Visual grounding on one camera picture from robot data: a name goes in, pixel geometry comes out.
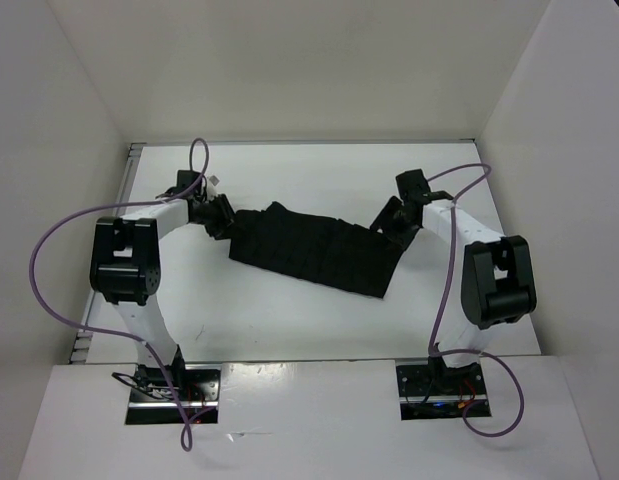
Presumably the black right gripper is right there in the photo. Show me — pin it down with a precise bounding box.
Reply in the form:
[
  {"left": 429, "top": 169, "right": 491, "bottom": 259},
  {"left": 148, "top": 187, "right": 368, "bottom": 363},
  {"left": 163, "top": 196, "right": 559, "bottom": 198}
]
[{"left": 369, "top": 195, "right": 420, "bottom": 253}]

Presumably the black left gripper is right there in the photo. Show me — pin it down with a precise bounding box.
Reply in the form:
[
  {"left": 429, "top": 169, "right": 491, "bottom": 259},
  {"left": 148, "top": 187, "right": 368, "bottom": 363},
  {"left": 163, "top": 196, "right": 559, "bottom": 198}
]
[{"left": 193, "top": 193, "right": 248, "bottom": 241}]

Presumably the black pleated skirt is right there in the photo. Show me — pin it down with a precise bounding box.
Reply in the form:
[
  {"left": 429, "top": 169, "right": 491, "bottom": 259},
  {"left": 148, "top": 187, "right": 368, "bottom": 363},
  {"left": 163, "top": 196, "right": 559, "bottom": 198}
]
[{"left": 229, "top": 202, "right": 403, "bottom": 299}]

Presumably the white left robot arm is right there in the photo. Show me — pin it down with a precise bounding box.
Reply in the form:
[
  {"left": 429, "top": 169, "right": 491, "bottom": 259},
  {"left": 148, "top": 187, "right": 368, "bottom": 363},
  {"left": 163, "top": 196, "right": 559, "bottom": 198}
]
[{"left": 90, "top": 170, "right": 235, "bottom": 400}]

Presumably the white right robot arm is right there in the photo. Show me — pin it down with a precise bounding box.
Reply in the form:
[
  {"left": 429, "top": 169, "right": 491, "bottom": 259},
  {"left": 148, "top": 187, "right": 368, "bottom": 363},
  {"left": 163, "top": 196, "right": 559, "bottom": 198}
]
[{"left": 370, "top": 166, "right": 537, "bottom": 393}]

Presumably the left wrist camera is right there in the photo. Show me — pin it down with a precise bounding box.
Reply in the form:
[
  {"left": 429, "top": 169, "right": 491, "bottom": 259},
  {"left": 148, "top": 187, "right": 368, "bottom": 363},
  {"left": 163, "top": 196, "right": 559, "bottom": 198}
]
[{"left": 203, "top": 175, "right": 219, "bottom": 199}]

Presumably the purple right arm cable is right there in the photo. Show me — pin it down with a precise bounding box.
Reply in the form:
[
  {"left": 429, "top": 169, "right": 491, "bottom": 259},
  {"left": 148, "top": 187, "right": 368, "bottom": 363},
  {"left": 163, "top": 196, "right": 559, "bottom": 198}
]
[{"left": 423, "top": 163, "right": 526, "bottom": 440}]

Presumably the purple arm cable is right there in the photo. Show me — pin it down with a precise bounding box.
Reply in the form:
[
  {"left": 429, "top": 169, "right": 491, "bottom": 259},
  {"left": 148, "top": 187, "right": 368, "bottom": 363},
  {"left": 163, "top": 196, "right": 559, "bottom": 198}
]
[
  {"left": 28, "top": 137, "right": 218, "bottom": 452},
  {"left": 423, "top": 163, "right": 526, "bottom": 440}
]

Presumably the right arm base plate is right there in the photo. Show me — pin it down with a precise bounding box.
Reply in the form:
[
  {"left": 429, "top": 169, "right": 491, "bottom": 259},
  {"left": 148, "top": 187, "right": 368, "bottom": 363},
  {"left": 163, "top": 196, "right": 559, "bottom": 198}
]
[{"left": 395, "top": 358, "right": 491, "bottom": 421}]

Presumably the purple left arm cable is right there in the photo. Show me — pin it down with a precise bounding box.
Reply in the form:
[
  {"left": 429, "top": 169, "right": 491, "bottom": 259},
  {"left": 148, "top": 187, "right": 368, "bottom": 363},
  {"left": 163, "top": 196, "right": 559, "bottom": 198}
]
[{"left": 28, "top": 137, "right": 218, "bottom": 452}]

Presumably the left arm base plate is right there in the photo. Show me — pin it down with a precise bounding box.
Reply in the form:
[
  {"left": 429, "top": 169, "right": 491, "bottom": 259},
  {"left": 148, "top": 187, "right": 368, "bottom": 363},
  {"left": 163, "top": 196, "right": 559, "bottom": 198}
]
[{"left": 112, "top": 363, "right": 221, "bottom": 425}]

